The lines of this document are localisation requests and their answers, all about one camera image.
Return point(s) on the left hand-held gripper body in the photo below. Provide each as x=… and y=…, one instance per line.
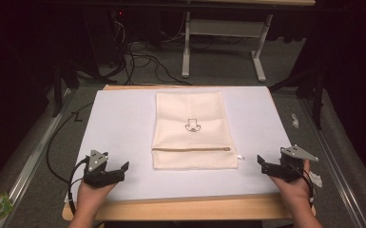
x=95, y=171

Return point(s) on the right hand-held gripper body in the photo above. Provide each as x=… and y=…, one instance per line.
x=293, y=164

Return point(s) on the person's left hand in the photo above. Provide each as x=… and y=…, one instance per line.
x=90, y=196

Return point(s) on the person's right hand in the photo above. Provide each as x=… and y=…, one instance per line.
x=293, y=193

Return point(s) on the white tissue scrap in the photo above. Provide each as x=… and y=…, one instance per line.
x=316, y=179

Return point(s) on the white table mat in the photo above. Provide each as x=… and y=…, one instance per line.
x=130, y=126

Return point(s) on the crumpled white paper scrap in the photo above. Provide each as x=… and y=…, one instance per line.
x=295, y=121

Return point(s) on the cream zippered cloth bag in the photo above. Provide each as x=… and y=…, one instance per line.
x=193, y=139

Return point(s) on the wooden table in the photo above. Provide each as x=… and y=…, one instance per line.
x=187, y=209

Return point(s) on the black stand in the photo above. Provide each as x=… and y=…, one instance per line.
x=61, y=82
x=313, y=91

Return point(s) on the metal floor rail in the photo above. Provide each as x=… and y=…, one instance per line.
x=332, y=164
x=34, y=155

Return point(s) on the white desk frame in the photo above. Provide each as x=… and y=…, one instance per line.
x=225, y=28

